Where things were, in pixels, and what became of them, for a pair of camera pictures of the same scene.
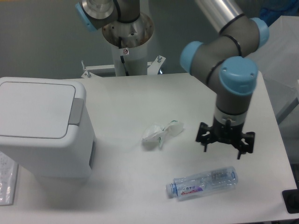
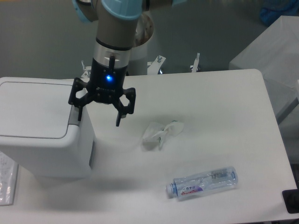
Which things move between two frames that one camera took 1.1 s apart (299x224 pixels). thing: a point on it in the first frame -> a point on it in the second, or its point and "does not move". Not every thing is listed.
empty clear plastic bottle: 197,185 does not move
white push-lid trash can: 47,123 does not move
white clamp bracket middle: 153,66 does not move
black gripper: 231,134 -> 107,84
